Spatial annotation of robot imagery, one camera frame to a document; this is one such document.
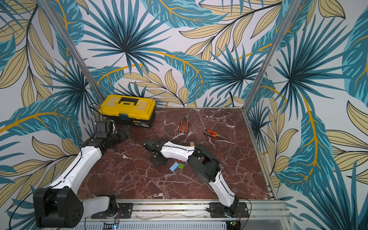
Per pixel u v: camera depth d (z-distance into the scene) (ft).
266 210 2.50
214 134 3.38
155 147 2.26
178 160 1.93
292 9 2.27
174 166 2.88
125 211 2.40
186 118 3.71
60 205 1.28
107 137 2.05
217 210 2.41
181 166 2.88
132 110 3.05
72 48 2.69
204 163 1.76
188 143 3.24
